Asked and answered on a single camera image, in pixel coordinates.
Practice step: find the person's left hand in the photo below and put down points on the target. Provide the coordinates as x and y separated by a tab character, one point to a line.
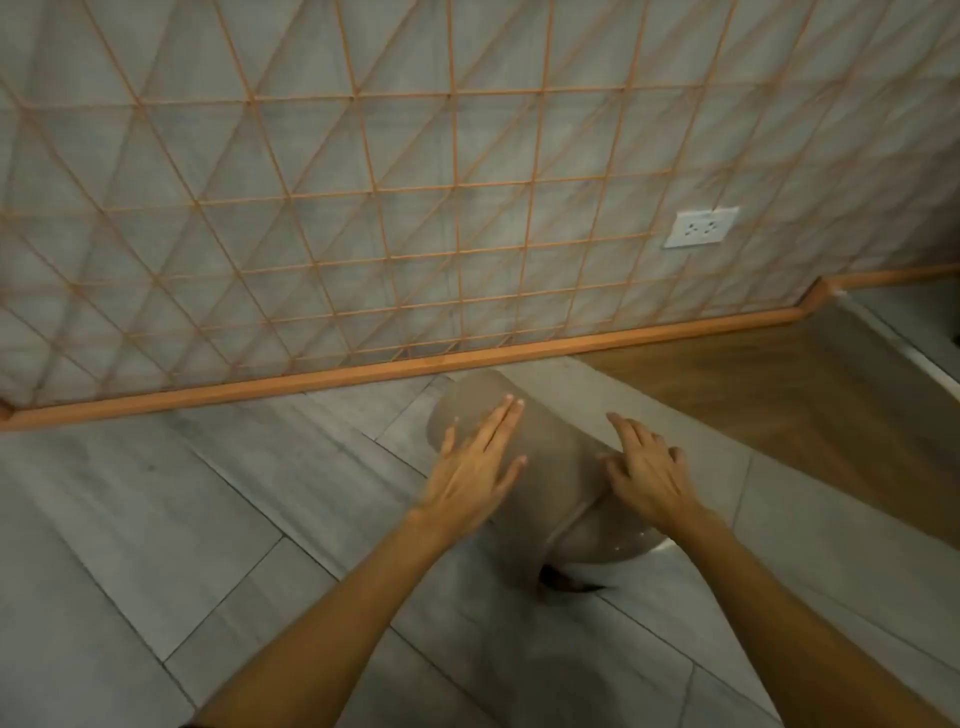
465	480

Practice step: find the person's right hand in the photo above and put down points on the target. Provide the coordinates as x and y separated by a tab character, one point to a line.
660	484

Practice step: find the person's right thumb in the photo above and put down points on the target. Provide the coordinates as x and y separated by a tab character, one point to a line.
615	472

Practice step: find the person's right little finger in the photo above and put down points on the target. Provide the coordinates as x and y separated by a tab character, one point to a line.
676	462

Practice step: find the person's left middle finger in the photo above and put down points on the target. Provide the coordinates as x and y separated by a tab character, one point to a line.
489	426

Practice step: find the person's left thumb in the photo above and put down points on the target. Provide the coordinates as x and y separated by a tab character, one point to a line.
510	474

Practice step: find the person's right middle finger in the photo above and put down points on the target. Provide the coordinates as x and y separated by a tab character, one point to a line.
639	441

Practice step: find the person's left little finger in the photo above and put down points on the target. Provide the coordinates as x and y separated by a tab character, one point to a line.
448	442

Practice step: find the taupe round bin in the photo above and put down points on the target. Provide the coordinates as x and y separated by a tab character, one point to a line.
559	480

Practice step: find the person's right forearm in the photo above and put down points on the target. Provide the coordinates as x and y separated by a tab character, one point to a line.
787	622

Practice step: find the person's left forearm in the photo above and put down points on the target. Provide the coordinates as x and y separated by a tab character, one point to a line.
330	630

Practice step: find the orange wooden baseboard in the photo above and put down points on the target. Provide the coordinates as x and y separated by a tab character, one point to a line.
315	382

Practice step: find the white wall socket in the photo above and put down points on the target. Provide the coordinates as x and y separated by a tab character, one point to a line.
700	228

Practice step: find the white door rail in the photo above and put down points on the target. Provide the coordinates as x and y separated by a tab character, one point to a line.
907	346

